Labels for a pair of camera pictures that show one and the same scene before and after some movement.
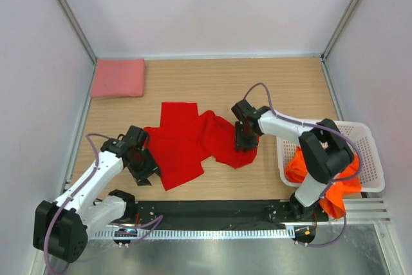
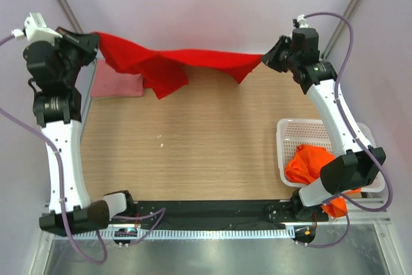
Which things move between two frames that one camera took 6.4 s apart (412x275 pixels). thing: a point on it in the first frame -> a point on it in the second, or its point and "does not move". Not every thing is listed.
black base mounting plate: x=224 y=213 does not move
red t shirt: x=186 y=137 -> x=165 y=71
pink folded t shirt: x=118 y=77 does not move
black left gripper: x=151 y=167 -> x=87 y=44
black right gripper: x=240 y=142 -> x=271 y=58
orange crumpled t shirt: x=333 y=202 does not move
